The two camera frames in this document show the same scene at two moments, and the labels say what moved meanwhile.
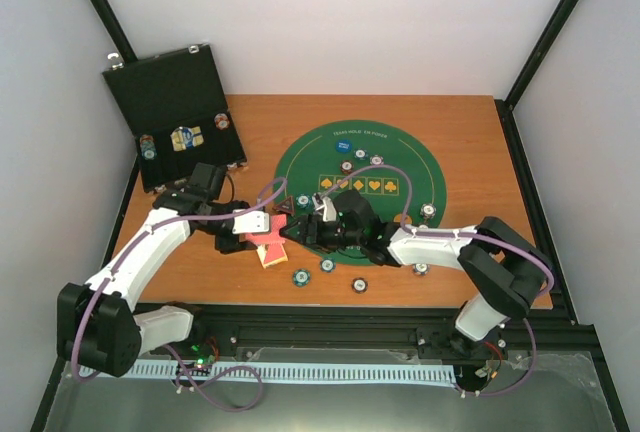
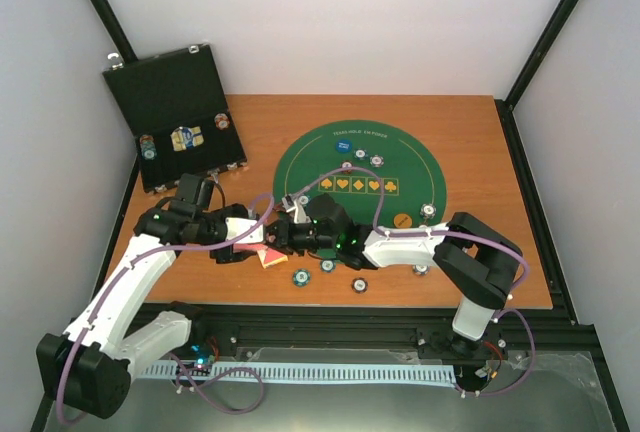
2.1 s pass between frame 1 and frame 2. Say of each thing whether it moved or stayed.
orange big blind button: stayed
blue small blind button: stayed
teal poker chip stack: stayed
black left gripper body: moved
